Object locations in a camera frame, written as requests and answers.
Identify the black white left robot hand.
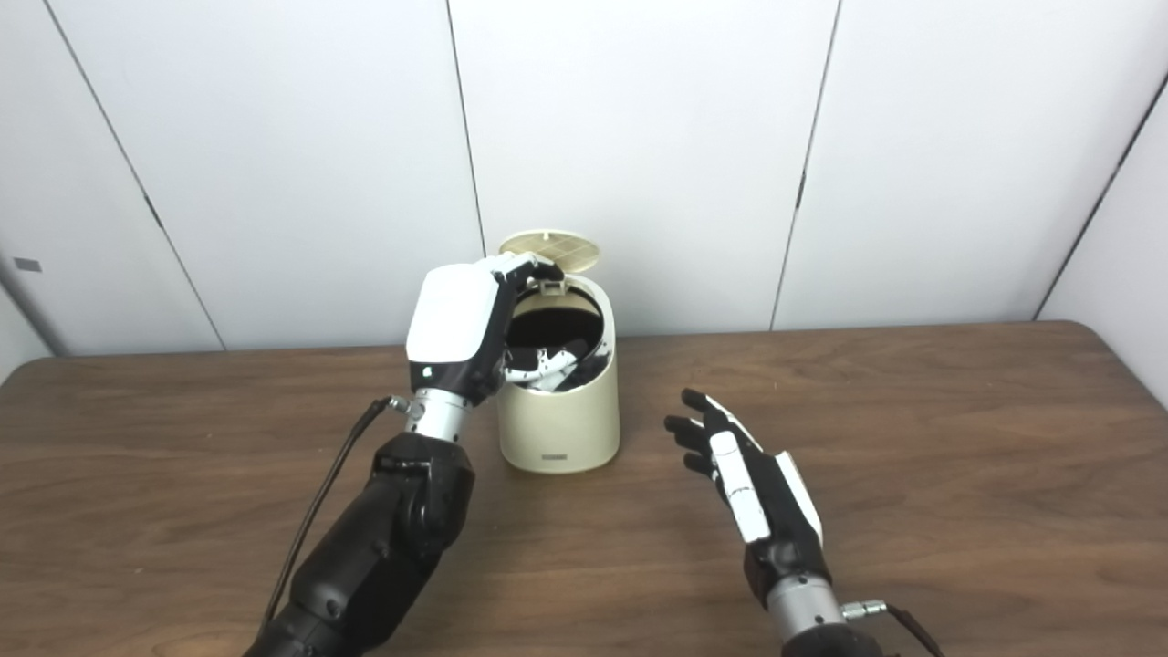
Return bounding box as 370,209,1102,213
404,252,590,407

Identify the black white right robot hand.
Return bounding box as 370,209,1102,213
663,389,833,608

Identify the cream round bin lid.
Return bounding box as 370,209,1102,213
498,231,603,295

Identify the cream-colored bin body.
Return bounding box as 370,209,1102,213
495,272,620,475

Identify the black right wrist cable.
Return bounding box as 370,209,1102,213
839,600,945,657

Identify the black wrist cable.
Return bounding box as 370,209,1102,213
255,395,412,640
839,600,945,657

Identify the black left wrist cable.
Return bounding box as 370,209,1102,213
255,395,412,640

